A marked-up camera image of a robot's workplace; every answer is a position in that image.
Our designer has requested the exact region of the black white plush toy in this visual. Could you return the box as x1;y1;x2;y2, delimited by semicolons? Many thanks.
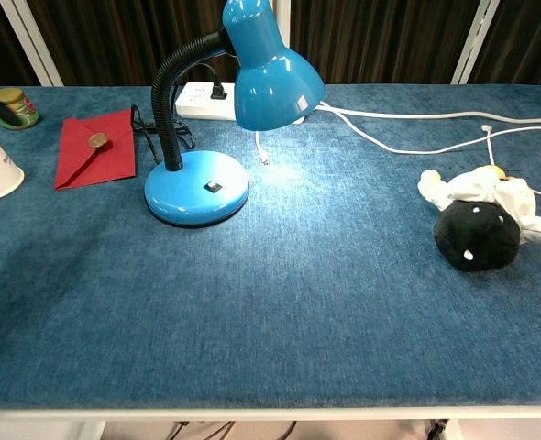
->
417;164;541;274

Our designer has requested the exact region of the white power strip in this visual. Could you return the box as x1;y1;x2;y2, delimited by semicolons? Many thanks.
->
174;81;307;126

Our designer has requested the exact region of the black cable bundle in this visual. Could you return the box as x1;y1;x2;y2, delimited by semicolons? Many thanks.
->
428;419;451;440

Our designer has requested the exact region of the blue gooseneck desk lamp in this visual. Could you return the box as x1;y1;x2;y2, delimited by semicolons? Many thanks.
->
143;0;326;229

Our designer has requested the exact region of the white table frame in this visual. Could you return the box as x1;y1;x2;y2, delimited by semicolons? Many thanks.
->
0;404;541;440

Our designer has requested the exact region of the dark pleated curtain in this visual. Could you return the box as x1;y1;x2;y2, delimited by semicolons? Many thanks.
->
0;0;541;89

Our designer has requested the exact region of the white frame post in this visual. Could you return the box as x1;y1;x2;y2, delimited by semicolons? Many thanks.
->
272;0;293;51
0;0;65;87
450;0;502;85

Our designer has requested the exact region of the small jar with gold lid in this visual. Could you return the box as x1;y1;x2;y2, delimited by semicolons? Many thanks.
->
0;87;40;131

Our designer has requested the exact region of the long white charging cable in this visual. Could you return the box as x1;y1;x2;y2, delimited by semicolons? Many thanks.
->
318;104;541;167

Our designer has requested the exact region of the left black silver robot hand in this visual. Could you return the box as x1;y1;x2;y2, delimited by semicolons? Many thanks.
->
0;93;23;128

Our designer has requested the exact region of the red envelope with gold seal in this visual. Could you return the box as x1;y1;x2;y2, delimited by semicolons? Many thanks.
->
53;108;138;192

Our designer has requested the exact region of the short white charging cable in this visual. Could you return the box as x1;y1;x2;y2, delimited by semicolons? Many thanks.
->
254;130;271;166

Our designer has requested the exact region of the white power strip cord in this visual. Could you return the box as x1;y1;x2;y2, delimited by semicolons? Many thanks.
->
315;101;541;126

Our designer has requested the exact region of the blue fabric table cloth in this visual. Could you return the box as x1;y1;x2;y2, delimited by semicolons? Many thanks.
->
0;83;541;411

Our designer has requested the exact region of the black power plug with cable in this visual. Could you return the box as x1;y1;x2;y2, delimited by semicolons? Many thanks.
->
130;63;229;165

